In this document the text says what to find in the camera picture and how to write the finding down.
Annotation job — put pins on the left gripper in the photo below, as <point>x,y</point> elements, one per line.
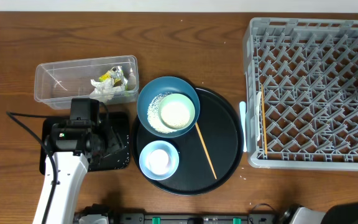
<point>117,144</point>

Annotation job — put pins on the white napkin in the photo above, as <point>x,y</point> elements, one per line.
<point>105,91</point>

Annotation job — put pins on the yellow green snack wrapper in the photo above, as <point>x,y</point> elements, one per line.
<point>115,77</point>

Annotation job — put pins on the long wooden chopstick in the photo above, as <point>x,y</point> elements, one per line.
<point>263,121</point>

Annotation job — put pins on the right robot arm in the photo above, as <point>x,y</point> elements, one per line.
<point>339,214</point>

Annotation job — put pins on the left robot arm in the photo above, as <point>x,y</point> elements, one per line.
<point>65,170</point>

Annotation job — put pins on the grey plastic dishwasher rack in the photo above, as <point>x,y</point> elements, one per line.
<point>309,69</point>

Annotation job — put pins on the clear plastic waste bin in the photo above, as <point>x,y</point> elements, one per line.
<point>57,83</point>

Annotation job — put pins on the black rectangular tray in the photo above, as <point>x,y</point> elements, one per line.
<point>108,161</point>

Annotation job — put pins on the light blue saucer plate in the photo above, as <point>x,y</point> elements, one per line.
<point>173,159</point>

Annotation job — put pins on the white rice grains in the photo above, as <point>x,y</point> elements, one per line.
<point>153,115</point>

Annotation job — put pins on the light green bowl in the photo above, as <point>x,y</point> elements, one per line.
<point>176,111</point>

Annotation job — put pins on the dark blue plate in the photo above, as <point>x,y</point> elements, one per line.
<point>158,87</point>

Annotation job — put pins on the short wooden chopstick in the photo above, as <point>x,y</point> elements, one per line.
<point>205,150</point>

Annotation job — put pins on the round black serving tray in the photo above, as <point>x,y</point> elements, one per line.
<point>222,134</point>

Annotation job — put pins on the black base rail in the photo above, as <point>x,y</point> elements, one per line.
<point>97,213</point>

